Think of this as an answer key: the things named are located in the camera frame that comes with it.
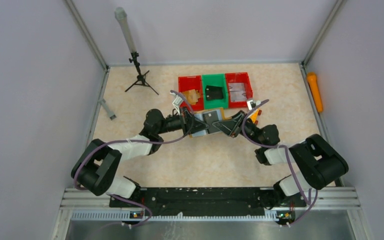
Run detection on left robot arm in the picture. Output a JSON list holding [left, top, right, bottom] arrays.
[[71, 107, 210, 199]]

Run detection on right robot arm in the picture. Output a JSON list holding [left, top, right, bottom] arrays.
[[211, 111, 349, 201]]

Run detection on black VIP card in holder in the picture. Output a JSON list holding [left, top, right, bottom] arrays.
[[202, 109, 222, 134]]

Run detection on gold card in red bin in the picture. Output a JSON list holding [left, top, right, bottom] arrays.
[[182, 89, 202, 105]]

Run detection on silver VIP cards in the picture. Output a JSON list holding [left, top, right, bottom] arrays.
[[228, 82, 247, 102]]

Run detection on red bin with cards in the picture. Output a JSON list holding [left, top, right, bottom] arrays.
[[224, 72, 253, 109]]

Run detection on black card in green bin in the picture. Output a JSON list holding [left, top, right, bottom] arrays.
[[205, 85, 224, 101]]

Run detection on yellow toy brick car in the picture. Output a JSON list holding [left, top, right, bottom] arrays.
[[249, 108, 262, 123]]

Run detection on red bin left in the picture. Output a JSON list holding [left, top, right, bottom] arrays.
[[178, 75, 204, 112]]

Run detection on green plastic bin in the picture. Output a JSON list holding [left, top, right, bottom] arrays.
[[201, 73, 229, 110]]

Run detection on orange flashlight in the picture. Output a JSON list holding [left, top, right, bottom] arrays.
[[306, 72, 324, 113]]

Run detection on black tripod with grey tube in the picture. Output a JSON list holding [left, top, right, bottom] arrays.
[[114, 7, 159, 95]]

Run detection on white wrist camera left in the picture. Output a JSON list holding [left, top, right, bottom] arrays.
[[172, 93, 184, 115]]

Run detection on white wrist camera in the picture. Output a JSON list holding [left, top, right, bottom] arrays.
[[246, 98, 261, 111], [172, 93, 184, 115]]

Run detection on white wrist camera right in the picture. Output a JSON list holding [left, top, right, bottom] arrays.
[[246, 98, 261, 111]]

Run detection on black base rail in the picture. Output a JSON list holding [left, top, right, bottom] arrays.
[[108, 177, 307, 218]]

